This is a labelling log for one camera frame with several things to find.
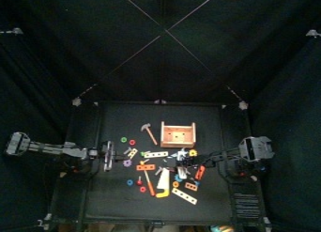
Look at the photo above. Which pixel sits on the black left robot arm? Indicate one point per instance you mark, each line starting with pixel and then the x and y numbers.
pixel 46 147

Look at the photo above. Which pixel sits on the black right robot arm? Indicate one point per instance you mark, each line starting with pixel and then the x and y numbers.
pixel 244 151

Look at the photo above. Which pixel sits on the green toy screw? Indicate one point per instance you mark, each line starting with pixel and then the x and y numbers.
pixel 144 153

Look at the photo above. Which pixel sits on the wooden tool box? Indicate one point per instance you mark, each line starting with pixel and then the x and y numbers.
pixel 179 135

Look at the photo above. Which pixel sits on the red toy screw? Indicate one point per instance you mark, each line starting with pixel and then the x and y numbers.
pixel 140 181

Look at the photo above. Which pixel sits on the small yellow holed bar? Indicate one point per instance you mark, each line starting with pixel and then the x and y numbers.
pixel 133 153

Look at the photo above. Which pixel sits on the purple toy gear nut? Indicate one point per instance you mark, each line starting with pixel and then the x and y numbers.
pixel 128 162

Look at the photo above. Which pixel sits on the grey toy wrench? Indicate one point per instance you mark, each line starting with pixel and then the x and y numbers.
pixel 161 170

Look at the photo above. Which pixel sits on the red toy nut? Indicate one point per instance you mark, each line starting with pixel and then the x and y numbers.
pixel 133 142
pixel 144 189

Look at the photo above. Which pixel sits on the yellow toy nut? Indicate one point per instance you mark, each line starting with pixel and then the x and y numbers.
pixel 193 153

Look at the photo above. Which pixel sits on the blue toy gear nut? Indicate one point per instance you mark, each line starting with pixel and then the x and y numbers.
pixel 179 178

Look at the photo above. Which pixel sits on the green toy nut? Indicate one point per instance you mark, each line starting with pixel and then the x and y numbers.
pixel 124 139

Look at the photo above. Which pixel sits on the cream holed wooden bar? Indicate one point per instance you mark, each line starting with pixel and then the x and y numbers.
pixel 157 154

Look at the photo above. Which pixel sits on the red-orange holed wooden bar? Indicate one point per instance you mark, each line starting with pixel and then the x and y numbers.
pixel 200 173

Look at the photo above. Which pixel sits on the orange toy nut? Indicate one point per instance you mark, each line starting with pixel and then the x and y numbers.
pixel 176 184

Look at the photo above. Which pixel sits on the orange holed wooden bar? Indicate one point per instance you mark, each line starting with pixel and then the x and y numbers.
pixel 147 167

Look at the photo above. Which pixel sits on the orange toy screwdriver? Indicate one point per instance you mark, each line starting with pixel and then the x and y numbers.
pixel 151 185

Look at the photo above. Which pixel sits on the small orange holed plate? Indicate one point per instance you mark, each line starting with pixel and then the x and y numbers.
pixel 191 186

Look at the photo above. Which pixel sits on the long cream holed bar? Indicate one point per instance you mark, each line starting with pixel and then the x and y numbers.
pixel 185 196

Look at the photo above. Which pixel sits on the silver frame middle bracket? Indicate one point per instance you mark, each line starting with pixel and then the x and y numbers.
pixel 160 101

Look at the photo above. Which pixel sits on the silver frame corner bracket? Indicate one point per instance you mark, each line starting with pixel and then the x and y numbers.
pixel 243 105
pixel 77 101
pixel 44 223

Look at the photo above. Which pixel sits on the silver frame clamp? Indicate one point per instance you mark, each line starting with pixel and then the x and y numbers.
pixel 14 31
pixel 312 33

